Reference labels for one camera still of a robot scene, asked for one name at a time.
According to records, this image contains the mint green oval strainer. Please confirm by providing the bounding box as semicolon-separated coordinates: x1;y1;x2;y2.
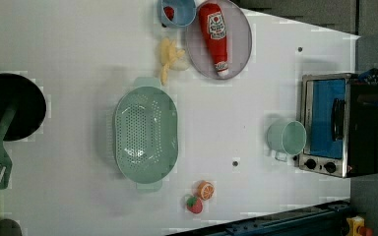
113;77;178;193

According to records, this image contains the yellow peeled toy banana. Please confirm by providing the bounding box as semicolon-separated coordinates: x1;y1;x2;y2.
159;37;190;86

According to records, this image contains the orange slice toy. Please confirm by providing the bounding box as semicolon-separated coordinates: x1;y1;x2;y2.
197;181;215;201

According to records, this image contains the red strawberry toy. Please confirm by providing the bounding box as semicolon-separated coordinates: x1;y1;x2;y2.
186;196;203;214

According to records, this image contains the grey oval plate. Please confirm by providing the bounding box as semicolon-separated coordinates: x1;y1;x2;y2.
185;0;252;80

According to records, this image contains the mint green mug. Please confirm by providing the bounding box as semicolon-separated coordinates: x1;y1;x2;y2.
267;119;307;162

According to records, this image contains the red plush ketchup bottle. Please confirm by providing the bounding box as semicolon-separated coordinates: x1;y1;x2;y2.
198;3;229;78

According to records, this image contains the light blue bowl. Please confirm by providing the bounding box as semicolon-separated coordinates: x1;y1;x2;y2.
157;0;197;28

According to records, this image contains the small red toy fruit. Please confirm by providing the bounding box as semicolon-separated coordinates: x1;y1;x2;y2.
163;6;174;21

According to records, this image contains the black silver toaster oven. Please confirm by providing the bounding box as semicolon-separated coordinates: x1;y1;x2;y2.
298;73;378;178

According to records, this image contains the yellow orange clamp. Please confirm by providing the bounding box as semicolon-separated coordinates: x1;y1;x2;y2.
346;216;373;236

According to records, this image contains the dark grey cup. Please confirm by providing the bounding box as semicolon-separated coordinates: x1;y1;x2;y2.
0;219;23;236

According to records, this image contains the blue metal frame rail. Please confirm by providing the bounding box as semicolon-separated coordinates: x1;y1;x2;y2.
168;201;352;236

